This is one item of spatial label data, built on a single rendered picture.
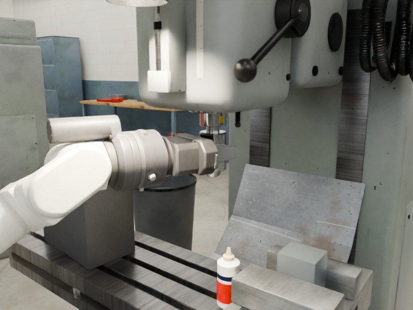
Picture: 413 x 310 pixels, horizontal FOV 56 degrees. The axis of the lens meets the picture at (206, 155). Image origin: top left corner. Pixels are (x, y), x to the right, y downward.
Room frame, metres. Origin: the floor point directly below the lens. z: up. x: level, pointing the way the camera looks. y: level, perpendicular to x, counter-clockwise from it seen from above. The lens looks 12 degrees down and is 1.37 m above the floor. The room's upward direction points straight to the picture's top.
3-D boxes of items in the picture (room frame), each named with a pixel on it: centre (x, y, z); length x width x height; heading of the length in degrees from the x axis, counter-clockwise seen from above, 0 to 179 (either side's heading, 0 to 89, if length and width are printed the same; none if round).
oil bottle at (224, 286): (0.62, -0.04, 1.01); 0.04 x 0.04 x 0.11
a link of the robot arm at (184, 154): (0.60, 0.07, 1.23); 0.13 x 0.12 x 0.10; 33
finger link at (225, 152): (0.62, -0.03, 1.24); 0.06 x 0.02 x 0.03; 123
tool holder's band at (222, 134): (0.65, -0.01, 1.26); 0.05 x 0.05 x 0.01
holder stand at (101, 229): (0.86, 0.28, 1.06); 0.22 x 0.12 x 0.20; 46
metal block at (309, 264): (0.54, -0.15, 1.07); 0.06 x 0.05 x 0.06; 54
